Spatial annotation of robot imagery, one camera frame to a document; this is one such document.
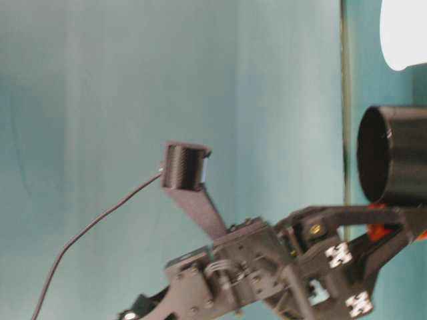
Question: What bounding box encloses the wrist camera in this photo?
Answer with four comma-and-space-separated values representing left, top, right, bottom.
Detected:
159, 141, 212, 193

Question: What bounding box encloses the camera thin wire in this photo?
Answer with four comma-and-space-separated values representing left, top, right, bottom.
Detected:
31, 171, 163, 320

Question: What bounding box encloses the black cup holder red handle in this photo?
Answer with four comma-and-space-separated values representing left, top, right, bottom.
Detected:
356, 105, 427, 244

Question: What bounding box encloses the grey gripper wire bundle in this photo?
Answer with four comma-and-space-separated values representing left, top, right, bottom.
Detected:
205, 259, 244, 288

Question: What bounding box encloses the camera mount bar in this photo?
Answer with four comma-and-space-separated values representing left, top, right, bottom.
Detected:
162, 185, 236, 243

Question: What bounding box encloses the blue-green table cloth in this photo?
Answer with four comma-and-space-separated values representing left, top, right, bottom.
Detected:
343, 0, 427, 320

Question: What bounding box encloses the white paper cup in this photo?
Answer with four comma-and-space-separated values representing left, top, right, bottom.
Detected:
380, 0, 427, 72

